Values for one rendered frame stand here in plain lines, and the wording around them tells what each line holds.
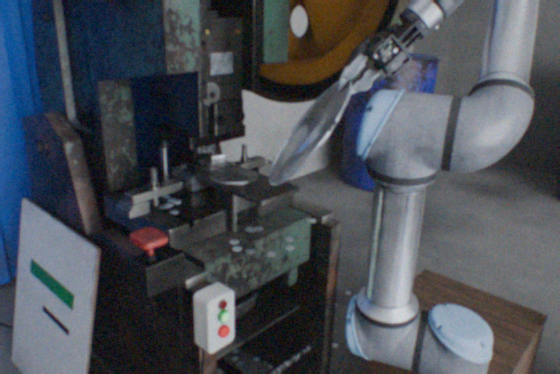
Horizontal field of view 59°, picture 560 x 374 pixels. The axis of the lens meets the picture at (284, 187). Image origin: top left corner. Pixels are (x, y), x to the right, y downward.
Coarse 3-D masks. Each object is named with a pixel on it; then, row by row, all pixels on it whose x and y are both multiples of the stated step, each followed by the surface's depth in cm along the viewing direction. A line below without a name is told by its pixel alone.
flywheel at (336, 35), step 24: (312, 0) 145; (336, 0) 139; (360, 0) 134; (384, 0) 126; (312, 24) 147; (336, 24) 141; (360, 24) 132; (384, 24) 130; (312, 48) 149; (336, 48) 139; (264, 72) 160; (288, 72) 153; (312, 72) 147; (336, 72) 141
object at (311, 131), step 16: (320, 96) 123; (336, 96) 112; (320, 112) 113; (336, 112) 104; (304, 128) 116; (320, 128) 107; (288, 144) 123; (304, 144) 108; (320, 144) 99; (288, 160) 114; (304, 160) 100; (272, 176) 117; (288, 176) 104
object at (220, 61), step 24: (216, 24) 119; (240, 24) 124; (216, 48) 121; (240, 48) 127; (216, 72) 123; (240, 72) 129; (216, 96) 123; (240, 96) 131; (192, 120) 125; (216, 120) 123; (240, 120) 128
